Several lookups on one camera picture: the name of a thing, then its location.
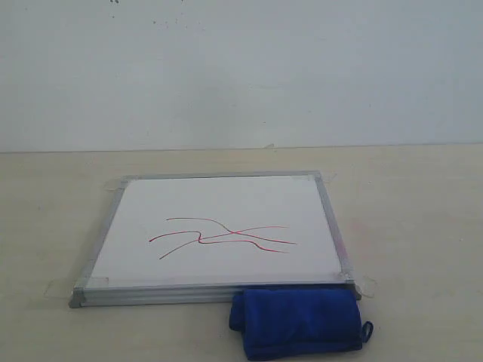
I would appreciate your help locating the blue cloth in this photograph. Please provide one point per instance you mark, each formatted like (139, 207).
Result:
(291, 322)

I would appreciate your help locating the clear tape front right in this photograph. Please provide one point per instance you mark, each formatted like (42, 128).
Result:
(361, 286)

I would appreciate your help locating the clear tape front left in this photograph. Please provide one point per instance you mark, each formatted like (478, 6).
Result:
(56, 288)

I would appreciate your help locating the white whiteboard with aluminium frame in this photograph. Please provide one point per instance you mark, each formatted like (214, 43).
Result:
(169, 239)

